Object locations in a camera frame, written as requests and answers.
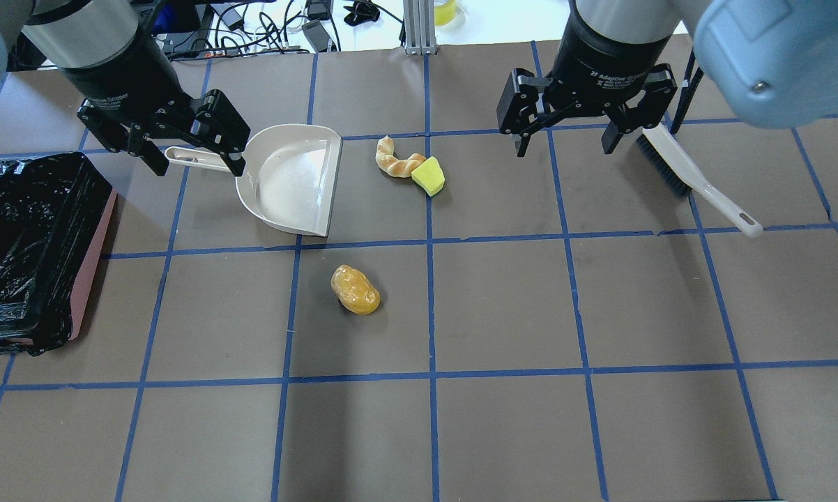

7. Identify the round golden bread roll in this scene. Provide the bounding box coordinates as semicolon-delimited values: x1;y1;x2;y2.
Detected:
330;264;381;315

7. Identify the yellow sponge piece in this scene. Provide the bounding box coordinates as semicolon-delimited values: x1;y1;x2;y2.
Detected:
411;156;445;197

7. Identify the pink bin with black bag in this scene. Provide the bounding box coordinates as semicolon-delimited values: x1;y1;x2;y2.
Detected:
0;152;113;356

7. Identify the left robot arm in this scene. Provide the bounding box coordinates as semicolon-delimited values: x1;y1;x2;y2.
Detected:
0;1;250;176

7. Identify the beige plastic dustpan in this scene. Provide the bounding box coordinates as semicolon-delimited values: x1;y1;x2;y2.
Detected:
165;124;343;238

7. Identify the white hand brush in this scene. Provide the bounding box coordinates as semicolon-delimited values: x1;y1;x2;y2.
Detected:
635;124;764;238

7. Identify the twisted bread piece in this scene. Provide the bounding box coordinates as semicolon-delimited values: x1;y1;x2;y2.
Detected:
374;135;427;178

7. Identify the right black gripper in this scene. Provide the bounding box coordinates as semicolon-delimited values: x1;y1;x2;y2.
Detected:
496;14;678;157

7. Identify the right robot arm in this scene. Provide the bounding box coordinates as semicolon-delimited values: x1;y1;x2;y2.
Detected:
496;1;838;156

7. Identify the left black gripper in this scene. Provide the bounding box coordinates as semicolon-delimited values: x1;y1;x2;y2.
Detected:
60;28;250;177

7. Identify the aluminium frame post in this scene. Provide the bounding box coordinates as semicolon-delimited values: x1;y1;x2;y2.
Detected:
402;0;438;55

